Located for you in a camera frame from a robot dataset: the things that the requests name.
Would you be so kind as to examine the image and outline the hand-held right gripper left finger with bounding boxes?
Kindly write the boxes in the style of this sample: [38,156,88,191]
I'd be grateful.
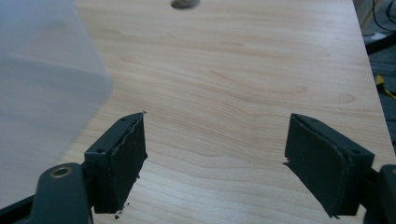
[83,111,149,216]

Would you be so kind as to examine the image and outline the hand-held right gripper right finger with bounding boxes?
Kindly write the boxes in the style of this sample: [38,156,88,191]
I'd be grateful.
[283,112,375,218]

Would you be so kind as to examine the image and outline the clear plastic storage box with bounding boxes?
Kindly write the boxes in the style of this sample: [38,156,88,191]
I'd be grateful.
[0,0,114,209]

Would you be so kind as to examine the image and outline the yellow black floor tape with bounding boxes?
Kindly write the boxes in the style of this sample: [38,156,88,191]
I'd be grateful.
[374,74,396,101]

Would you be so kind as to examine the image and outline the black metal stand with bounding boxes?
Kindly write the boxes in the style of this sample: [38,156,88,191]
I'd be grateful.
[364,32,396,56]

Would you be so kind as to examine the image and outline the small grey object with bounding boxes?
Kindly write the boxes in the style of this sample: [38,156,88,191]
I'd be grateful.
[170,0,201,10]

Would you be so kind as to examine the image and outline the black cables under desk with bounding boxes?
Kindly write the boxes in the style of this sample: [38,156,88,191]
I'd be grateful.
[372,0,396,33]

